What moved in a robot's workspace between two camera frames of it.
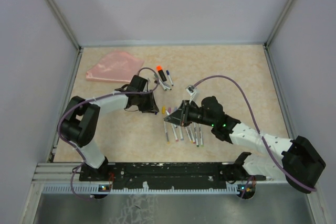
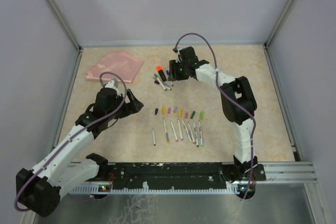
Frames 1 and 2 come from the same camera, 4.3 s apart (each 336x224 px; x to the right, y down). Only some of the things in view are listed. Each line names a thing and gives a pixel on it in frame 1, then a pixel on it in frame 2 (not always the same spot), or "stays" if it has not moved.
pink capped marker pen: x=176 y=139 stays
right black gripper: x=180 y=117 → x=173 y=72
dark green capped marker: x=196 y=134 stays
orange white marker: x=166 y=132 stays
